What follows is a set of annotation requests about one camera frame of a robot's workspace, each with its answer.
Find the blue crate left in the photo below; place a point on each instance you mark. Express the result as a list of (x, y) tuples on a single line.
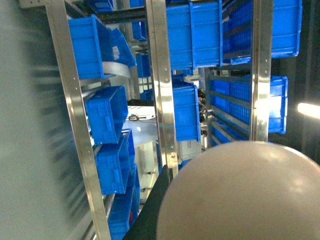
[(186, 111)]

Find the blue crate right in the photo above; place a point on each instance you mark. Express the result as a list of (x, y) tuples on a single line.
[(195, 34)]

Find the metal shelf rack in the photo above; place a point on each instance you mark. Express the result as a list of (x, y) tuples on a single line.
[(154, 13)]

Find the blue crate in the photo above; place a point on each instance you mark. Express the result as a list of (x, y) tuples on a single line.
[(186, 111), (195, 34)]

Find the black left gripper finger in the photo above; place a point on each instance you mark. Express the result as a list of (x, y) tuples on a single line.
[(145, 226)]

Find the beige plastic dustpan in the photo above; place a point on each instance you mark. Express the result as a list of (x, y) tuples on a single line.
[(243, 190)]

